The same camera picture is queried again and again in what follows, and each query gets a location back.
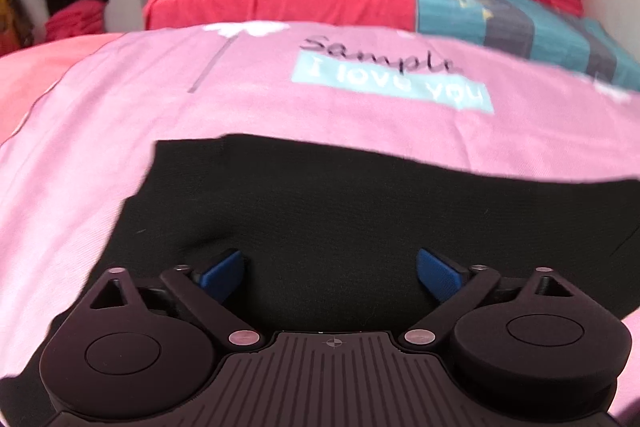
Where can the pink printed bed sheet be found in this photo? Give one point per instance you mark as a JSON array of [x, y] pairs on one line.
[[125, 132]]

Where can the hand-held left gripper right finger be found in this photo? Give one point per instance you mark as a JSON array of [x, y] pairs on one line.
[[440, 274]]

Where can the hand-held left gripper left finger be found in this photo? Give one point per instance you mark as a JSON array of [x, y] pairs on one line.
[[222, 274]]

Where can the coral bed sheet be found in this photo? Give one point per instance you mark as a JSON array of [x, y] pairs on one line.
[[30, 77]]

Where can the black pants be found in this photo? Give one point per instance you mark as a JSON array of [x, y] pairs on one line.
[[325, 207]]

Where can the teal grey striped blanket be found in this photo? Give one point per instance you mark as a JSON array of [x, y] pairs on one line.
[[450, 12]]

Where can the pile of red cloth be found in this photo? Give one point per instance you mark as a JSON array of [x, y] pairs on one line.
[[75, 19]]

